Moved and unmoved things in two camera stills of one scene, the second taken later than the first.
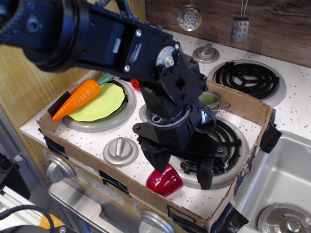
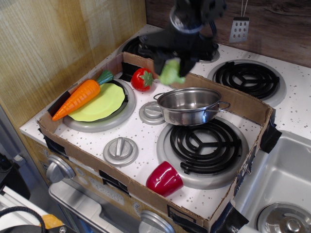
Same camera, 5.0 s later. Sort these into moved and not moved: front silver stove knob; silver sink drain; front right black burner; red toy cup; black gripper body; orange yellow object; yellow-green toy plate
Moved: black gripper body
Not moved: yellow-green toy plate; front silver stove knob; red toy cup; silver sink drain; front right black burner; orange yellow object
